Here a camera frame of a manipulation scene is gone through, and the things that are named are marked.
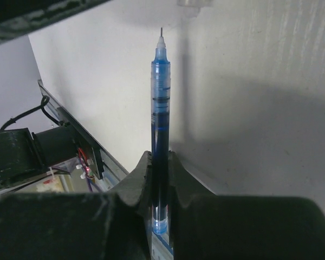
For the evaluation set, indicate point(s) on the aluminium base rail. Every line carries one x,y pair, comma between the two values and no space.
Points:
114,224

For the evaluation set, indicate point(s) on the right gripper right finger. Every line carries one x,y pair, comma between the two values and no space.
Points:
204,225

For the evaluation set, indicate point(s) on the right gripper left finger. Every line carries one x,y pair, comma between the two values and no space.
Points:
30,224

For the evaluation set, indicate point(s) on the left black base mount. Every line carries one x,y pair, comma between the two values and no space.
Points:
85,141

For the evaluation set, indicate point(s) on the clear pen cap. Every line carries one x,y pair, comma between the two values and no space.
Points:
194,3

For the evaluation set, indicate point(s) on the blue pen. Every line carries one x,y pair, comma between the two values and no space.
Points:
160,127

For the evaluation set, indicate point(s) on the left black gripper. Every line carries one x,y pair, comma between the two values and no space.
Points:
19,18

